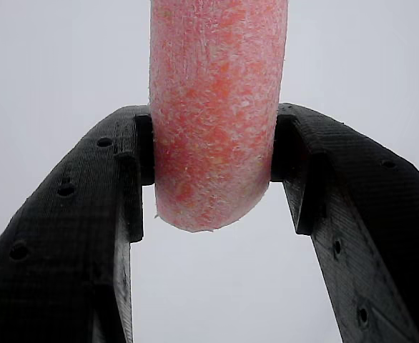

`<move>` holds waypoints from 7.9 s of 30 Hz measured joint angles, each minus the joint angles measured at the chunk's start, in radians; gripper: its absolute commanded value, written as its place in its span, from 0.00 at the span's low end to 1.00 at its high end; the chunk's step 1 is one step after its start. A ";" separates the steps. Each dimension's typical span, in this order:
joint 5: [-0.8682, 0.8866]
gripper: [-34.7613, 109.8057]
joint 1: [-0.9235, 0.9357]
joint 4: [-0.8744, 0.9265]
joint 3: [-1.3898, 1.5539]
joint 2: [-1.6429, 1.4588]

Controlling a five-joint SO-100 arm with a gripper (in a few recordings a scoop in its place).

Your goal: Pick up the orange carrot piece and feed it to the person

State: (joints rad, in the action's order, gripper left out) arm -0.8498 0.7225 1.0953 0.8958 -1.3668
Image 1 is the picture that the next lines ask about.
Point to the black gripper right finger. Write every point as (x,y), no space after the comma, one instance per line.
(374,214)

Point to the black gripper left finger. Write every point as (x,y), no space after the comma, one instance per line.
(63,232)

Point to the orange food piece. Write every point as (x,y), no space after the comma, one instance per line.
(216,107)

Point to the white table sheet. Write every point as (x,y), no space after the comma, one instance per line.
(52,53)

